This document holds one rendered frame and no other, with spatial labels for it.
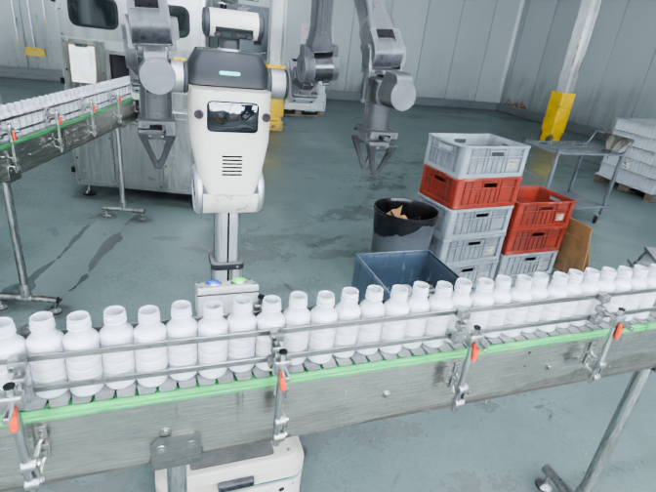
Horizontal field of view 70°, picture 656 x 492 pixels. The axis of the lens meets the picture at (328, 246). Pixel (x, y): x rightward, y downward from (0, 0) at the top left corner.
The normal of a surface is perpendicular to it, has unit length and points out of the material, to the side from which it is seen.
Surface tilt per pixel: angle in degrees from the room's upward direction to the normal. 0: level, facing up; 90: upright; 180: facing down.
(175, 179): 90
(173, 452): 90
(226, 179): 90
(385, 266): 90
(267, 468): 31
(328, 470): 0
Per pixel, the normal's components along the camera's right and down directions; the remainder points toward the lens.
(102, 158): 0.02, 0.42
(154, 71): 0.37, 0.41
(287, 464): 0.26, -0.56
